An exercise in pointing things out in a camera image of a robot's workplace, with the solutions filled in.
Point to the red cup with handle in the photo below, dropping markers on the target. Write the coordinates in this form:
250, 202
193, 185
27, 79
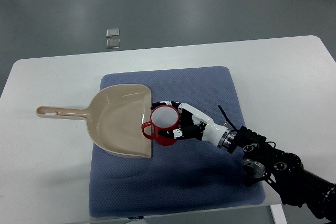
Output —
162, 118

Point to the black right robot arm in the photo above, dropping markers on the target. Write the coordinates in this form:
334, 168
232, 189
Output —
283, 172

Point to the upper metal floor plate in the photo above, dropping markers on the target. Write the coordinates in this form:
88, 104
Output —
112, 32

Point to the white table leg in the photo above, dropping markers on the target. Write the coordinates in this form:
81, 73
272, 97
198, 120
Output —
278, 214

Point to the blue textured mat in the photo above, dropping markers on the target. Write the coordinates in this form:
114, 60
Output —
188, 175

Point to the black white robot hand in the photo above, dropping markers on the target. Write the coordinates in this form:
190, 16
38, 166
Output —
193, 123

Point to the beige plastic dustpan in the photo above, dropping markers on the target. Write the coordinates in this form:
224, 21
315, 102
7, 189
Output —
114, 119

